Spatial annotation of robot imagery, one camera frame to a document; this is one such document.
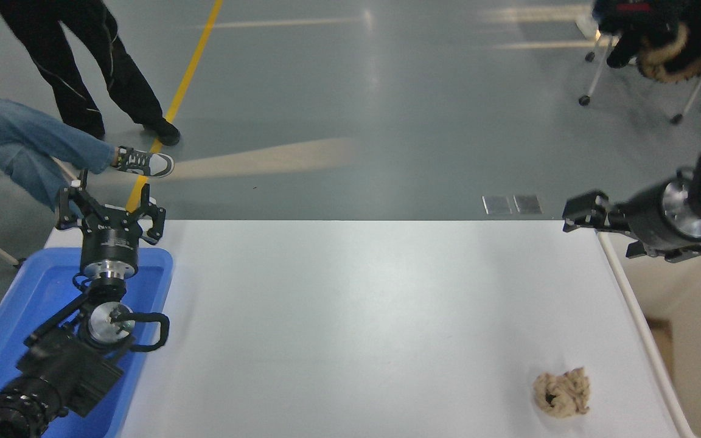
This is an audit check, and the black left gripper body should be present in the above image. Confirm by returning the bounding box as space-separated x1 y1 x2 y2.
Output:
80 219 142 268

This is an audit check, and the crumpled tan paper ball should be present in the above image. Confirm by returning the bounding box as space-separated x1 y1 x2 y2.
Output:
532 366 591 418

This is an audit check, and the standing person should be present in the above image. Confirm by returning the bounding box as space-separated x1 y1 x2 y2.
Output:
0 0 181 147

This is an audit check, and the black coat with fur trim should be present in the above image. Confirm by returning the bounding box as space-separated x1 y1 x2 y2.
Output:
592 0 701 84

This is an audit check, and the seated person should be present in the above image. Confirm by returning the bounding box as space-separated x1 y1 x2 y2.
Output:
0 90 175 214

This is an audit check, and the blue plastic tray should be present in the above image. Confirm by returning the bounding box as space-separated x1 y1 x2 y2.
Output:
0 246 174 438

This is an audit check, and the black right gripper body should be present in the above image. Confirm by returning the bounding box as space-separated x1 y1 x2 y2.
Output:
621 179 687 248

